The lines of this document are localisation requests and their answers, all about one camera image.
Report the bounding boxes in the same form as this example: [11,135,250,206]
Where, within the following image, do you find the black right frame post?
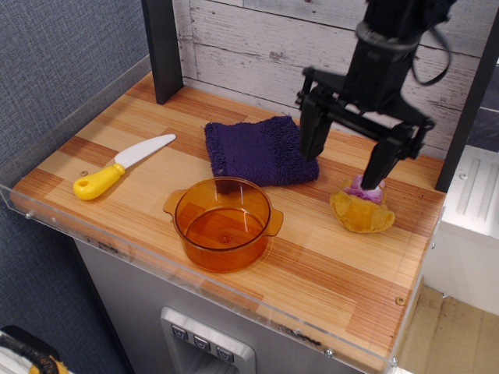
[435,12,498,192]

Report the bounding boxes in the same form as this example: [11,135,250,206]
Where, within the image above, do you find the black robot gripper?
[296,21,434,190]

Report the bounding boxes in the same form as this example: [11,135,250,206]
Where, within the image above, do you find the orange transparent plastic pot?
[163,177,284,273]

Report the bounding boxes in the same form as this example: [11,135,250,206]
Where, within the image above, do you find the black left frame post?
[141,0,183,104]

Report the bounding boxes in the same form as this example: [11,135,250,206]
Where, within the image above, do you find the clear acrylic table guard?
[11,75,444,373]

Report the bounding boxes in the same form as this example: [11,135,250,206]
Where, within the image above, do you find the grey toy fridge cabinet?
[76,241,355,373]

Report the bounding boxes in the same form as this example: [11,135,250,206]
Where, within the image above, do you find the yellow handled white toy knife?
[73,134,176,201]

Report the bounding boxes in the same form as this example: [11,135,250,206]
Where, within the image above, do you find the yellow plush cheese toy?
[330,175,395,234]

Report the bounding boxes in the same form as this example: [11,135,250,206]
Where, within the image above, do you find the white grey side appliance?
[423,146,498,315]

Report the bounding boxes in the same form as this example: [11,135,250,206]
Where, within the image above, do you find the black yellow object bottom left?
[1,325,71,374]

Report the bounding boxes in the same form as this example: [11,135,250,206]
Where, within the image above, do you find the purple folded cloth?
[204,116,320,187]

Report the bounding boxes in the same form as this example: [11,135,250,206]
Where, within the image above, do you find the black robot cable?
[409,15,453,87]

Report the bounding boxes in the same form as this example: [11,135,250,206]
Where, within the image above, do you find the silver dispenser button panel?
[160,307,257,374]

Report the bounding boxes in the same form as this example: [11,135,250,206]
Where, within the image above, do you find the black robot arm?
[296,1,453,190]

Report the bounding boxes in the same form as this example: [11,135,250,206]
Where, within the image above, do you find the black frame post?
[141,0,183,104]
[435,12,498,192]

